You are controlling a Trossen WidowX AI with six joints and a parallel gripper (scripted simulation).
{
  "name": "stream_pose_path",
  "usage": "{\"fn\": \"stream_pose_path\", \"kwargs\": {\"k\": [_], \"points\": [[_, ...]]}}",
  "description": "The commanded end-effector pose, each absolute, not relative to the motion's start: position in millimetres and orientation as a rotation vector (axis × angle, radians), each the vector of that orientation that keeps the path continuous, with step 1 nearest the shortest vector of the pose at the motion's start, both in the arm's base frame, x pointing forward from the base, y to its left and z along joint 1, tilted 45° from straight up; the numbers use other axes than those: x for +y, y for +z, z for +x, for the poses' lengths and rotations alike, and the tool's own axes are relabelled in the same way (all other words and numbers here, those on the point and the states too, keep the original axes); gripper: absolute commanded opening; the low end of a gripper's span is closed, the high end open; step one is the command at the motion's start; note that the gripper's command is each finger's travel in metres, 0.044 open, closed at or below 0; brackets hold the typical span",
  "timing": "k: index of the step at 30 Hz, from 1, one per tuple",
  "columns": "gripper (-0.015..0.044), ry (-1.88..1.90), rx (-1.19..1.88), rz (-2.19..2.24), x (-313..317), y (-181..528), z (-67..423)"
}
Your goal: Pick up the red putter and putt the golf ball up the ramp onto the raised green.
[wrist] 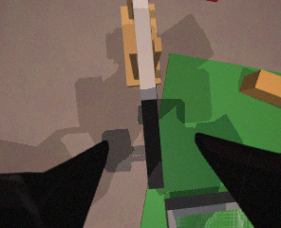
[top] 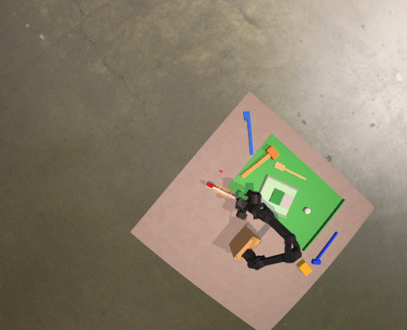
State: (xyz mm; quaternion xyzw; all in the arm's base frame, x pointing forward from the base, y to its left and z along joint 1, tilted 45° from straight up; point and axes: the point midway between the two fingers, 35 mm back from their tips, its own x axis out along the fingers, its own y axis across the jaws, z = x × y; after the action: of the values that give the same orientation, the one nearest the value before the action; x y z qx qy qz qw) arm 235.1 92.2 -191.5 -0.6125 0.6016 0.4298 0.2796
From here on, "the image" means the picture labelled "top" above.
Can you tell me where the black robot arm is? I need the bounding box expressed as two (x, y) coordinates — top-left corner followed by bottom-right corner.
(235, 191), (302, 270)

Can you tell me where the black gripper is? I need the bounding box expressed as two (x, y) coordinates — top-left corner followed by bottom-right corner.
(236, 190), (253, 220)

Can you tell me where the green putting mat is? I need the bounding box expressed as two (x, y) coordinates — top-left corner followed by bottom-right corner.
(228, 134), (342, 249)

